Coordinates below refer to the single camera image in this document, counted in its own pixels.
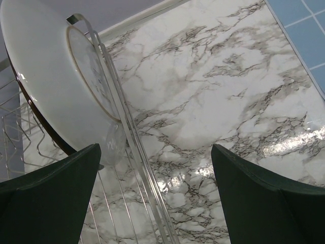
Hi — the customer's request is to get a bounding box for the blue tiled placemat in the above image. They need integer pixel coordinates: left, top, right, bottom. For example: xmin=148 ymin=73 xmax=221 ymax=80
xmin=266 ymin=1 xmax=324 ymax=97

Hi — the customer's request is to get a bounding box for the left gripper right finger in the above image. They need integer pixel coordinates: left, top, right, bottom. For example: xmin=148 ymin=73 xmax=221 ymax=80
xmin=211 ymin=144 xmax=324 ymax=243

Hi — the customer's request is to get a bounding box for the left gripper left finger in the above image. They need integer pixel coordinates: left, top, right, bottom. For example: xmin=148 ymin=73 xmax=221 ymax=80
xmin=1 ymin=144 xmax=101 ymax=243

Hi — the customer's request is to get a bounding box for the wire dish rack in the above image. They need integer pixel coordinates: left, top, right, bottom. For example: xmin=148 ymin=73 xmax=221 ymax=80
xmin=1 ymin=14 xmax=179 ymax=243

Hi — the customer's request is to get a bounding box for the grey white plate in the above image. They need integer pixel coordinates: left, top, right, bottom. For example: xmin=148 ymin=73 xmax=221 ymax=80
xmin=1 ymin=1 xmax=126 ymax=165

